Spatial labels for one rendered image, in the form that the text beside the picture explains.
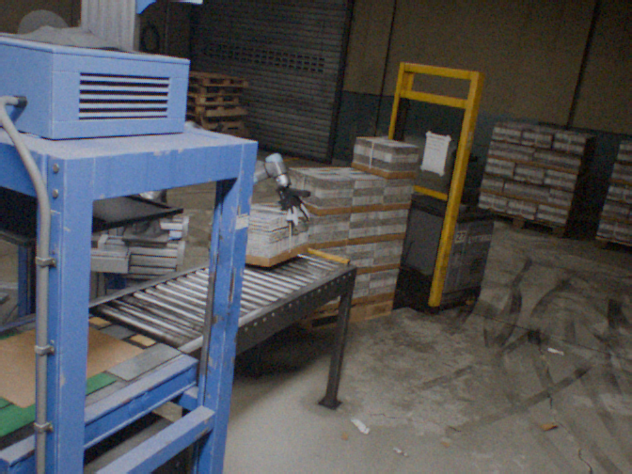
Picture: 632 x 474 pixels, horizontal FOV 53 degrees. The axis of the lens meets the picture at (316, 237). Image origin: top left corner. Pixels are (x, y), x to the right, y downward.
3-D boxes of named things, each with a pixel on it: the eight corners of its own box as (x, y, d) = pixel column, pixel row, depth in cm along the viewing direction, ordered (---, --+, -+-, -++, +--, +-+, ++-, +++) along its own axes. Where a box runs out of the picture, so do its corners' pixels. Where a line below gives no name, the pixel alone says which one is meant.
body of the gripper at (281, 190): (290, 210, 312) (280, 187, 312) (303, 204, 307) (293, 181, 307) (281, 213, 305) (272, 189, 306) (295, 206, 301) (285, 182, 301)
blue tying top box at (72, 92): (43, 101, 206) (44, 37, 200) (185, 132, 179) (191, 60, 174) (-103, 100, 167) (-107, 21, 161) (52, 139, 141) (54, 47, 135)
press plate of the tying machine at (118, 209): (58, 181, 216) (58, 172, 215) (183, 217, 192) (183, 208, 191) (-112, 201, 169) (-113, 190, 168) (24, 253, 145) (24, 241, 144)
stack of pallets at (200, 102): (199, 145, 1148) (205, 71, 1112) (244, 154, 1112) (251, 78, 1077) (151, 150, 1030) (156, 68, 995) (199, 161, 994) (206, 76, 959)
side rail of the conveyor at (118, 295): (266, 260, 354) (268, 240, 351) (274, 262, 351) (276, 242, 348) (71, 334, 239) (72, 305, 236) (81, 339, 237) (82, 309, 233)
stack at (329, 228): (198, 326, 418) (209, 205, 395) (330, 301, 492) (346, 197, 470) (229, 351, 390) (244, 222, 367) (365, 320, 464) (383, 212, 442)
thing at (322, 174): (288, 168, 425) (288, 167, 425) (320, 168, 443) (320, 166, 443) (323, 181, 399) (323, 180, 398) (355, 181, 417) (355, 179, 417)
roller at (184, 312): (138, 299, 261) (139, 288, 259) (229, 335, 240) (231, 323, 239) (129, 303, 257) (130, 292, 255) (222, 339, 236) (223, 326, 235)
